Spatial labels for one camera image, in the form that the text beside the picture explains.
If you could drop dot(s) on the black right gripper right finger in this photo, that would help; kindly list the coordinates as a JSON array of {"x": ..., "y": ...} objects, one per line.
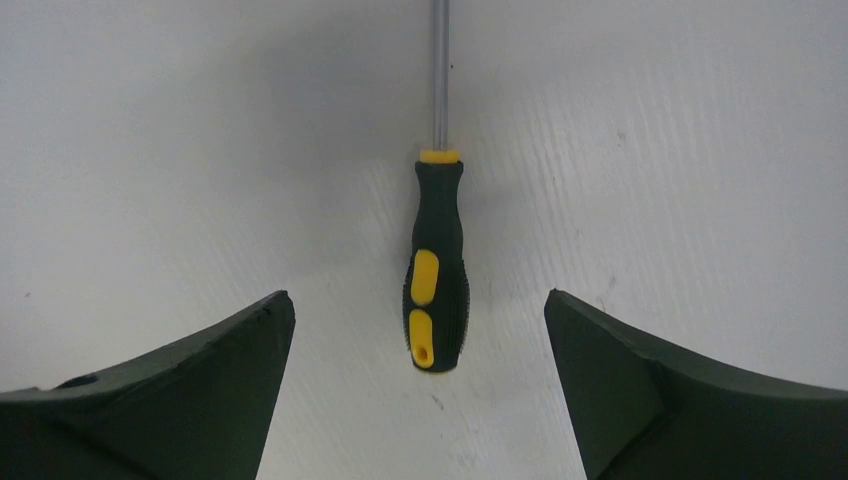
[{"x": 644, "y": 408}]

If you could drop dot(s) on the yellow black screwdriver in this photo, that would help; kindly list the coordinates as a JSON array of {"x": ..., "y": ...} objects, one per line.
[{"x": 435, "y": 299}]

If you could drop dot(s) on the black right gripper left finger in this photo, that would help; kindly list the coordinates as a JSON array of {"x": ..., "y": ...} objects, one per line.
[{"x": 198, "y": 408}]

